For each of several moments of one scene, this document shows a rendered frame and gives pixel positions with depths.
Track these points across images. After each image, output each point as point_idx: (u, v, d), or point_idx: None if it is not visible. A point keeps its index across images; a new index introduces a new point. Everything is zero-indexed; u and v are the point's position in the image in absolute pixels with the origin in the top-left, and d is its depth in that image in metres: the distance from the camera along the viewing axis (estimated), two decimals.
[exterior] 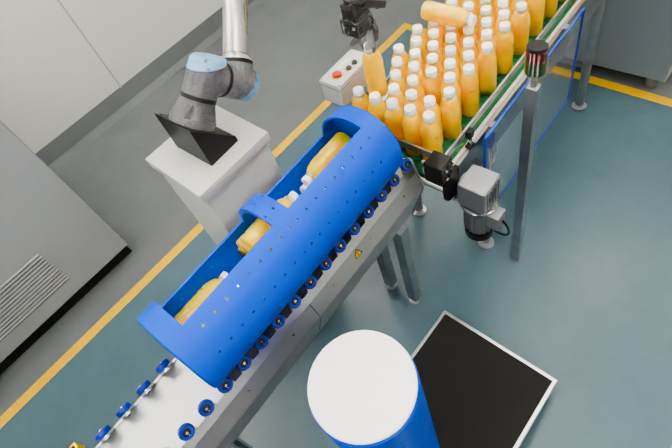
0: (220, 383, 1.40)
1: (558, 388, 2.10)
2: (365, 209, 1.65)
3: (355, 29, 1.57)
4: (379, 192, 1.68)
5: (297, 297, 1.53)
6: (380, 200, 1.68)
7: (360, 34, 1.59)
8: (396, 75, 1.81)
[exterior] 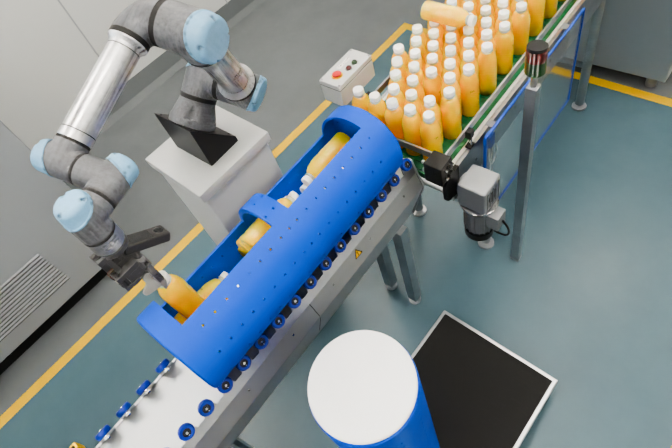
0: (220, 383, 1.40)
1: (558, 388, 2.10)
2: (365, 209, 1.65)
3: (118, 281, 1.16)
4: (379, 192, 1.68)
5: (297, 297, 1.53)
6: (380, 200, 1.68)
7: (128, 285, 1.18)
8: (396, 75, 1.81)
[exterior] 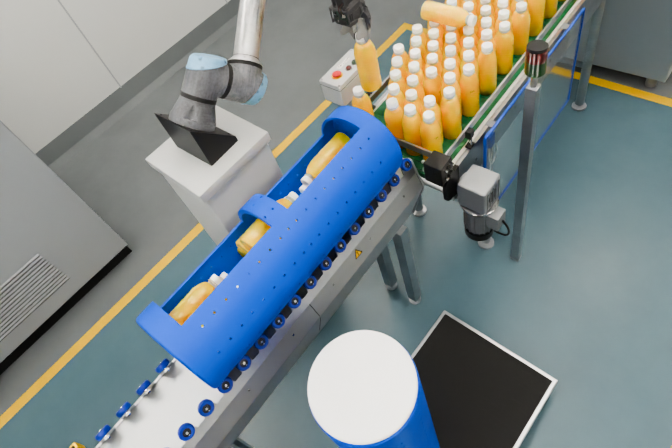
0: (220, 383, 1.40)
1: (558, 388, 2.10)
2: (365, 209, 1.65)
3: (345, 16, 1.46)
4: (379, 192, 1.68)
5: (297, 297, 1.53)
6: (380, 200, 1.68)
7: (351, 22, 1.47)
8: (396, 75, 1.81)
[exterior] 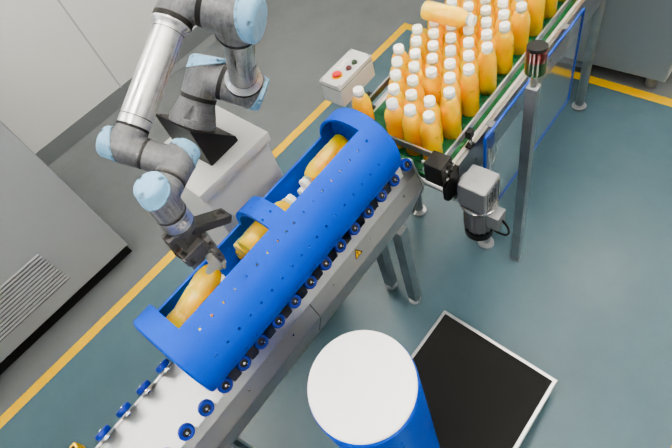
0: (219, 386, 1.40)
1: (558, 388, 2.10)
2: (365, 211, 1.65)
3: (186, 260, 1.23)
4: (378, 193, 1.68)
5: (295, 296, 1.52)
6: (382, 200, 1.69)
7: (194, 263, 1.25)
8: (396, 75, 1.81)
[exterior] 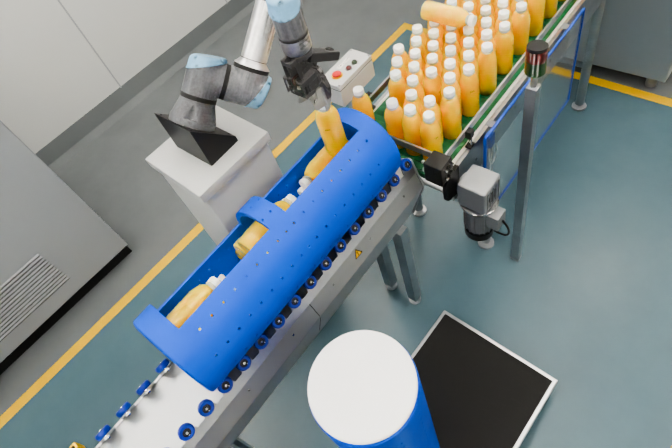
0: (219, 386, 1.40)
1: (558, 388, 2.10)
2: (365, 211, 1.65)
3: (301, 88, 1.31)
4: (378, 193, 1.68)
5: (295, 296, 1.52)
6: (382, 200, 1.69)
7: (307, 93, 1.32)
8: (396, 75, 1.81)
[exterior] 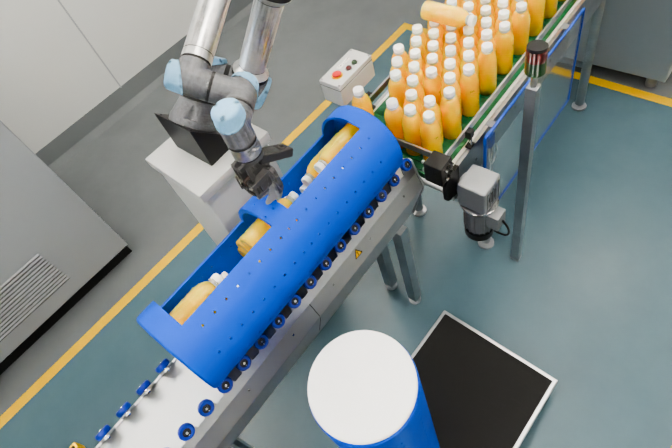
0: (220, 383, 1.40)
1: (558, 388, 2.10)
2: (365, 209, 1.65)
3: (252, 189, 1.30)
4: (379, 192, 1.68)
5: (297, 297, 1.53)
6: (380, 200, 1.68)
7: (260, 193, 1.32)
8: (396, 75, 1.81)
